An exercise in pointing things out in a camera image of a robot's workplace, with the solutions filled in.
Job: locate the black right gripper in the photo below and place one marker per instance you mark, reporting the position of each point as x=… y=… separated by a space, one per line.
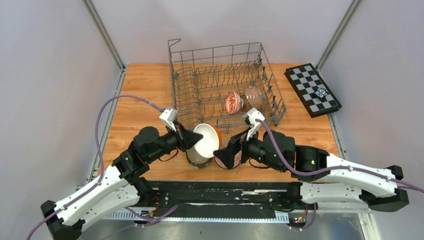
x=237 y=142

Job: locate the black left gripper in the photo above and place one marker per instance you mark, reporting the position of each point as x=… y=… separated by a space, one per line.
x=190 y=138

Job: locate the orange bowl white inside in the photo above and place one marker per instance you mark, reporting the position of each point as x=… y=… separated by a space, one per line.
x=211 y=141

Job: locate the black bowl beige inside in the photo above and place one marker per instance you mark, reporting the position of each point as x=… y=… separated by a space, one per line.
x=196 y=160

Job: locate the orange floral pattern bowl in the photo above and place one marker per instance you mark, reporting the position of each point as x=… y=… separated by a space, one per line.
x=233 y=102

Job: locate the clear glass bowl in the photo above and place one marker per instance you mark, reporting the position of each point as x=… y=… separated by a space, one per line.
x=255 y=97

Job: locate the orange geometric pattern bowl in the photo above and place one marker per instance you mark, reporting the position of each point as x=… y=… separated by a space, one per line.
x=223 y=159

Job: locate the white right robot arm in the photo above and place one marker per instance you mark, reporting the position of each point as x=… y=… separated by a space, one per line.
x=321 y=177

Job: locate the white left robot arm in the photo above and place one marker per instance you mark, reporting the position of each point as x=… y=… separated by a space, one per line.
x=120 y=185

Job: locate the black white checkerboard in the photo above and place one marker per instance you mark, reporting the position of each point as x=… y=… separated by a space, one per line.
x=305 y=80

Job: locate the small blue owl figure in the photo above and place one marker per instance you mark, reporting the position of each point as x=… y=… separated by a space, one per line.
x=321 y=92

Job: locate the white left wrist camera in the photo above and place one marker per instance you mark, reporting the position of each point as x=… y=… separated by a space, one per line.
x=168 y=116

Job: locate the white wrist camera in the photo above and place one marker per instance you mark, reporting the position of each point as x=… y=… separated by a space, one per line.
x=168 y=116
x=253 y=119

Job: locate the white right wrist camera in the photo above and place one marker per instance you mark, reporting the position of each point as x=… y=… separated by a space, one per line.
x=253 y=119

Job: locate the grey wire dish rack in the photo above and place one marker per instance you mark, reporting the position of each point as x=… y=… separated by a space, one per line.
x=201 y=79

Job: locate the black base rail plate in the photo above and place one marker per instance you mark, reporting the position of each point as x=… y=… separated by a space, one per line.
x=228 y=200

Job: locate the left aluminium frame post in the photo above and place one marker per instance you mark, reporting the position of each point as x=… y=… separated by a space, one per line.
x=92 y=11

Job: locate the aluminium frame post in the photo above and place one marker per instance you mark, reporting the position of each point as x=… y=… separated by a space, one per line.
x=351 y=10
x=92 y=11

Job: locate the right aluminium frame post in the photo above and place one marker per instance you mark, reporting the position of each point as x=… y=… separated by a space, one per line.
x=351 y=10

